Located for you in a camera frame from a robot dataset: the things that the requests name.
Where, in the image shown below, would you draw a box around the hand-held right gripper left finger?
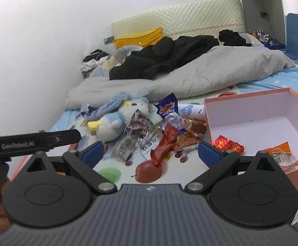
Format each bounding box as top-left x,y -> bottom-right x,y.
26,141 -> 117,195

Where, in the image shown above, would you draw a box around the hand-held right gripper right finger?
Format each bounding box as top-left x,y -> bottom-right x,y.
185,140 -> 277,194

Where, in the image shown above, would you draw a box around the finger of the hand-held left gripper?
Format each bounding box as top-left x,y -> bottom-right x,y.
40,129 -> 82,149

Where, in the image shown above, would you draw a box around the pink cardboard box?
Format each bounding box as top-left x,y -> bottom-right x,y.
203,87 -> 298,190

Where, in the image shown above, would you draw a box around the blue snack packet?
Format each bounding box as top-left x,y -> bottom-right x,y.
153,93 -> 179,119

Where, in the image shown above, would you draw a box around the fruit print bed sheet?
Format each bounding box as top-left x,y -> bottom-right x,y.
46,65 -> 298,227

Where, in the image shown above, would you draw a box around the shiny red foil packet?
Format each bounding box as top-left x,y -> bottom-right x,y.
212,135 -> 246,155

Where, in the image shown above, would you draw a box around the clear silver snack packet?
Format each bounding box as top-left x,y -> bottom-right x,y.
111,135 -> 139,162

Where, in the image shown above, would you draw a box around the blue white plush toy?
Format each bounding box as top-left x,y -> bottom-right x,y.
87,97 -> 150,142

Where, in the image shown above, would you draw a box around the white blue tissue pack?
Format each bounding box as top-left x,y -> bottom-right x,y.
178,103 -> 206,121

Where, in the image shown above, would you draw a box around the clear plastic snack packet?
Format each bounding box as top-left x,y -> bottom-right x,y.
164,112 -> 186,132

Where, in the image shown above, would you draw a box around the blue printed plastic bag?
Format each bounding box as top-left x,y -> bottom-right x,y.
80,87 -> 150,124

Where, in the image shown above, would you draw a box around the brown silver snack packet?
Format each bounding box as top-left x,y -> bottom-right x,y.
124,110 -> 152,135

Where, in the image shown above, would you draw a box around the white black-print snack packet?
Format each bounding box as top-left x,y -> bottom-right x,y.
138,130 -> 165,157

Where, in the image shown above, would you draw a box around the orange clear snack packet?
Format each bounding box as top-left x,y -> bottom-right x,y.
262,142 -> 298,170

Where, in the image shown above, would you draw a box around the grey blanket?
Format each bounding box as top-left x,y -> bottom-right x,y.
64,45 -> 297,109

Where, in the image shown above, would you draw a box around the black jacket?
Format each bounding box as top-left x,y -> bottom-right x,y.
108,34 -> 220,80

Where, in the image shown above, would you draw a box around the black clothes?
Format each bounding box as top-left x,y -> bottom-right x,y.
218,29 -> 252,47

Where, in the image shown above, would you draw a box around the yellow pillow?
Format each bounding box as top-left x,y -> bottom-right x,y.
113,27 -> 164,50

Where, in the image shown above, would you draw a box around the group of small bottles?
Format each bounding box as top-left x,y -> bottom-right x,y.
249,28 -> 279,44

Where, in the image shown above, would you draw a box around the cream quilted headboard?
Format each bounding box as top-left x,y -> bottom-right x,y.
111,0 -> 244,47

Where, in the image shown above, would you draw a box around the blue chair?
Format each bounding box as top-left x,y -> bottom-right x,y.
285,13 -> 298,66

